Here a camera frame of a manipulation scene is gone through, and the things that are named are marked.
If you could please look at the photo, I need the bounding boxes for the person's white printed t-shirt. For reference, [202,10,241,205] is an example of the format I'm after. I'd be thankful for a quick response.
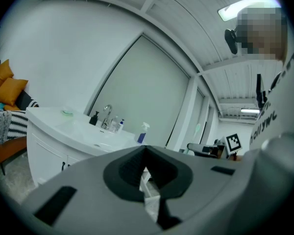
[249,45,294,156]

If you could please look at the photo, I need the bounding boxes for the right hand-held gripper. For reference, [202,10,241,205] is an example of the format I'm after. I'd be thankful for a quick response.
[187,133,243,159]

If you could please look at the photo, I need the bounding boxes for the black head-worn camera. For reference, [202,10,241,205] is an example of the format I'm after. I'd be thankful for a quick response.
[224,28,239,55]

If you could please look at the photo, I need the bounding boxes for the chrome faucet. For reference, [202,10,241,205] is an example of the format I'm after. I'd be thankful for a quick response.
[101,104,113,129]

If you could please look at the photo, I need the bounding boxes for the black soap dispenser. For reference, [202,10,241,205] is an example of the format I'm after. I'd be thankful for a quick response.
[89,111,100,126]

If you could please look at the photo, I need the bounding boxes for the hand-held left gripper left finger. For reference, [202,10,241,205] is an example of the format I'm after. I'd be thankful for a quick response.
[22,144,162,235]

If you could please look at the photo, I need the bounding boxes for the white sink vanity cabinet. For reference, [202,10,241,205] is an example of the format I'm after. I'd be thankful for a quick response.
[25,106,150,188]

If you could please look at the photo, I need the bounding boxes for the clear plastic bottle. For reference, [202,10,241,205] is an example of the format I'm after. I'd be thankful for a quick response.
[111,116,120,132]

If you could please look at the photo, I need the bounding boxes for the person's head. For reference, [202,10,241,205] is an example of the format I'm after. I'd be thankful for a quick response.
[236,6,289,61]

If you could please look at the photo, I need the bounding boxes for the grey frosted window panel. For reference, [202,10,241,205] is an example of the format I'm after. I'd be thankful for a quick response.
[88,34,189,149]

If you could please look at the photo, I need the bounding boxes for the black shoulder strap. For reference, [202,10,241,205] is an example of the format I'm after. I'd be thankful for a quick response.
[256,73,268,109]

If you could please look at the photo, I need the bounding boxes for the orange sofa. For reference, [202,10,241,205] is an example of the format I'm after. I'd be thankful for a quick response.
[0,136,27,176]

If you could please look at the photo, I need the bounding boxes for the black white knitted cushion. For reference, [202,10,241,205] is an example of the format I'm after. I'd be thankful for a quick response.
[14,91,40,111]

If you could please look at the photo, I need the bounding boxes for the white ceiling light panel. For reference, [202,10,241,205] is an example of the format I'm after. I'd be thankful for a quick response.
[218,0,272,22]

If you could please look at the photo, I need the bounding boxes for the orange cushion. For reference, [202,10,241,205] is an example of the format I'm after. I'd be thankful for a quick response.
[0,77,29,106]
[0,59,14,89]

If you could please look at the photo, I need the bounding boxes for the grey patterned cushion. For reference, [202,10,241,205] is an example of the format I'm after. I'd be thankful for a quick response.
[0,110,13,145]

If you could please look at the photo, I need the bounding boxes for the black white striped blanket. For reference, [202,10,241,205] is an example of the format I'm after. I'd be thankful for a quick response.
[0,99,40,141]

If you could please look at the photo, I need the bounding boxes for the blue striped spray bottle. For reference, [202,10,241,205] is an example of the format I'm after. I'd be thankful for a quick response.
[137,122,150,143]

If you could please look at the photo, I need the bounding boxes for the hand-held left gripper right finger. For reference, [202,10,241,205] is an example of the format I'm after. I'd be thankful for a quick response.
[147,132,294,231]

